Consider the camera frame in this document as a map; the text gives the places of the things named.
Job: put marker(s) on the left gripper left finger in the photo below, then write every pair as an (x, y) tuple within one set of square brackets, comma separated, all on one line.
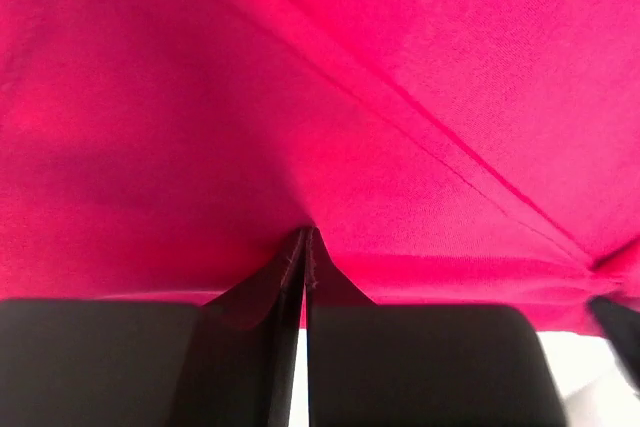
[(229, 362)]

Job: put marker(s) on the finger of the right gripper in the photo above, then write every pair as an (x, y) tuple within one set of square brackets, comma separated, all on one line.
[(620, 325)]

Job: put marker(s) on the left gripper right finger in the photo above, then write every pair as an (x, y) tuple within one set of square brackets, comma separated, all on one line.
[(419, 365)]

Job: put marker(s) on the magenta t shirt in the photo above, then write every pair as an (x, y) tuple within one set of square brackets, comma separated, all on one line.
[(447, 150)]

